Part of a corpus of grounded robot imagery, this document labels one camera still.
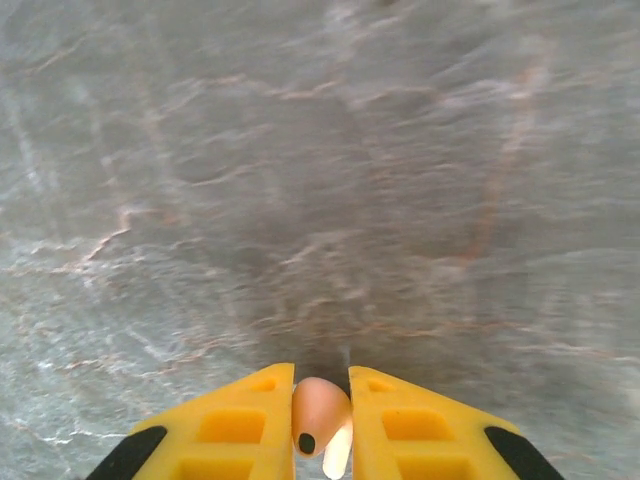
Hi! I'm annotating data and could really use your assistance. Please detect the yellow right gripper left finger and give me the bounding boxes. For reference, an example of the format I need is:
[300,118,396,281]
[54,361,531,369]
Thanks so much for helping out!
[85,362,297,480]

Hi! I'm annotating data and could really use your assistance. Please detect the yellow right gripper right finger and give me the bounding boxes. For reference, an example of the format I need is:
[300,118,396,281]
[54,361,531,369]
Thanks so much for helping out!
[347,365,567,480]

